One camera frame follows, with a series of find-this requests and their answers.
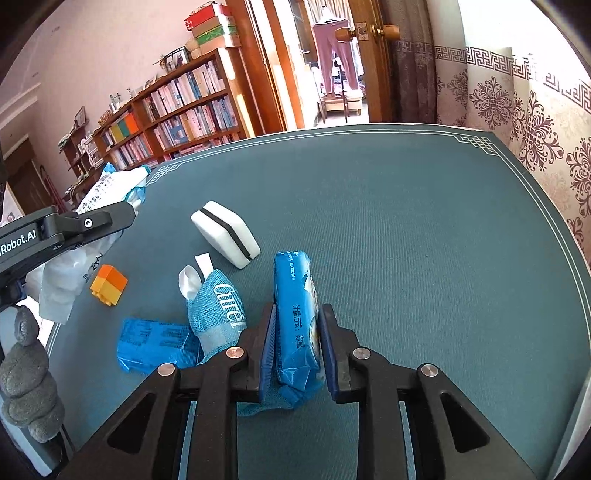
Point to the orange yellow toy brick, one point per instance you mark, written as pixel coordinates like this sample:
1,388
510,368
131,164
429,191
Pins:
111,281

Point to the teal mesh bag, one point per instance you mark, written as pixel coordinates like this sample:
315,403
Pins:
217,314

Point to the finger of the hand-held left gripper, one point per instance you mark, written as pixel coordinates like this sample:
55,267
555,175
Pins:
92,224

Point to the wooden door frame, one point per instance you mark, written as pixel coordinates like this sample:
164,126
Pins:
272,69

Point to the red box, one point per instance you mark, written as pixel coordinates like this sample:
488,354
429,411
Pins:
205,14

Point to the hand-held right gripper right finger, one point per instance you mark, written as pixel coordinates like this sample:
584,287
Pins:
325,360

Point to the white plastic pouch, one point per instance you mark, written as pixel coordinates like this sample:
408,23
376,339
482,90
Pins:
69,286

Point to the white sponge black stripe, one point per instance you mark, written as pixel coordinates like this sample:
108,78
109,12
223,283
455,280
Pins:
231,240

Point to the wooden bookshelf with books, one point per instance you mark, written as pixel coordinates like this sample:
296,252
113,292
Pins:
184,110

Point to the framed photo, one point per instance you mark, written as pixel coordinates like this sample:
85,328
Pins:
177,56

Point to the green box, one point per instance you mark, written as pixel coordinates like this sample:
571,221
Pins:
214,31

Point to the maroon patterned white curtain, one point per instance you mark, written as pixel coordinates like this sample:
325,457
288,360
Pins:
508,101

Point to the wooden door with knob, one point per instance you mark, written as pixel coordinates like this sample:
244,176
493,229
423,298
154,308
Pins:
374,83

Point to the person's left hand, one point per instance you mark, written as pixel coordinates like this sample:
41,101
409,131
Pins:
27,369

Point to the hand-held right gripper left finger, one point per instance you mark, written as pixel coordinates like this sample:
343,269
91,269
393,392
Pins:
268,355

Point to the wooden side shelf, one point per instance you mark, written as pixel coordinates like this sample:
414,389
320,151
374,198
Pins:
78,152

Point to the pink hanging pants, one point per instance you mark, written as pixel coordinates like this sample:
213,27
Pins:
330,50

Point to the long blue packet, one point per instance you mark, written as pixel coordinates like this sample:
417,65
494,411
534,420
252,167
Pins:
295,323

